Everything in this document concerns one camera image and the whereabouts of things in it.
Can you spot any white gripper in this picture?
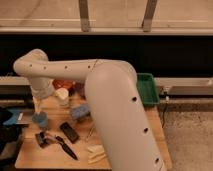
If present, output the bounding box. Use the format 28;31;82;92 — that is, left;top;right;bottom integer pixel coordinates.
30;78;55;115

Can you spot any blue cup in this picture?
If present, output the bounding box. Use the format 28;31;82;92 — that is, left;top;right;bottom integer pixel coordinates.
32;112;48;128

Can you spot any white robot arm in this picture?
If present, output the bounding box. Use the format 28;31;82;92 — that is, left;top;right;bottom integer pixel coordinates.
13;49;166;171

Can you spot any white cup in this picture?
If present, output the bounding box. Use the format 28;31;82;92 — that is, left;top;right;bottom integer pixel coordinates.
55;88;69;107

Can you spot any orange bowl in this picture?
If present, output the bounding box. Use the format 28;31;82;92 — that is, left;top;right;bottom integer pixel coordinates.
52;80;74;90

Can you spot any blue object at left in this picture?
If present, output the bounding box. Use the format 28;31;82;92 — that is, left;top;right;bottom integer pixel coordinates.
4;108;29;126

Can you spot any black binder clip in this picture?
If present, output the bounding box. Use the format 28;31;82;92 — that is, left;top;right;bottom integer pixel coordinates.
35;131;56;148

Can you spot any black remote control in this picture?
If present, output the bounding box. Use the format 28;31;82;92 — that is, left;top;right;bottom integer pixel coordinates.
60;122;79;143

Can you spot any black bag at left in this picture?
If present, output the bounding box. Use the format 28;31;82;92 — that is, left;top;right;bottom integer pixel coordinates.
0;107;22;162

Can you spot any blue sponge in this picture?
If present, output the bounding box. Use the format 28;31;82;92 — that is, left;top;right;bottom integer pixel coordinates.
71;104;90;120

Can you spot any purple bowl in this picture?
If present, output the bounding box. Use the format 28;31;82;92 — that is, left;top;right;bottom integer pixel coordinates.
74;83;85;98

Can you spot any black kitchen knife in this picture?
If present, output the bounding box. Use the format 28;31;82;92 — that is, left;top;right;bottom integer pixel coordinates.
55;136;78;160

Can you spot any yellow banana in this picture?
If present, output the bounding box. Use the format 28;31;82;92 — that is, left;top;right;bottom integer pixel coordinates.
87;145;106;164

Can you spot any green plastic tray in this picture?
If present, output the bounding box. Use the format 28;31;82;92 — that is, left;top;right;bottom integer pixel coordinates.
137;73;160;107

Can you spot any left metal window bracket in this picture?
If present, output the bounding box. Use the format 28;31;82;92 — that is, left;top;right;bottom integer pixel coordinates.
78;0;90;32

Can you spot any metal window bracket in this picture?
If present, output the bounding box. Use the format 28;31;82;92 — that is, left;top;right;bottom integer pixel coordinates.
78;0;90;32
142;0;157;32

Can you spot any right metal window bracket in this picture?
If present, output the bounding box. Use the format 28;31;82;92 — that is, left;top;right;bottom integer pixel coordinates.
142;0;157;32

